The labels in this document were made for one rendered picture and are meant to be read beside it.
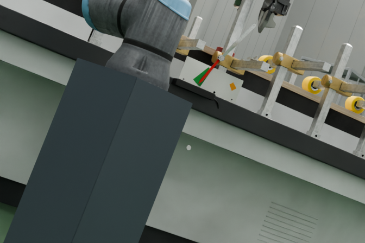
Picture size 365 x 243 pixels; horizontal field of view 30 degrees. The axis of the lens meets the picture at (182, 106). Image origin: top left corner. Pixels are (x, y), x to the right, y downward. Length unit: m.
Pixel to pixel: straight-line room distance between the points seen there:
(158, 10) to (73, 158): 0.46
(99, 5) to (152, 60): 0.26
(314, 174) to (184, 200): 0.57
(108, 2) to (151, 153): 0.46
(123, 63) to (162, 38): 0.13
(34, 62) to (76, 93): 0.65
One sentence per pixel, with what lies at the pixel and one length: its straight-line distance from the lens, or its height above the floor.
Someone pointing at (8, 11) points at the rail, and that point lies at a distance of 2.48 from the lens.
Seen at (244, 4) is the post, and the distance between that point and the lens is 2.74.
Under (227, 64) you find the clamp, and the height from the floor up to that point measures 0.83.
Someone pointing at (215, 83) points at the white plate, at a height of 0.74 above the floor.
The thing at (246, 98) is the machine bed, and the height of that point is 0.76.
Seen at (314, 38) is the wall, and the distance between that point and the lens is 10.68.
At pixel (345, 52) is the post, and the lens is 2.96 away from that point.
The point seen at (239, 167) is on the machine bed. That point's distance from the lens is 3.02.
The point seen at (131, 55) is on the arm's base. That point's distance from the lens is 1.87.
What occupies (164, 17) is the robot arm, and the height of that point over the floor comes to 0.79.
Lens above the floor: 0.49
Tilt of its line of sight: 3 degrees up
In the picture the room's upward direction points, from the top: 21 degrees clockwise
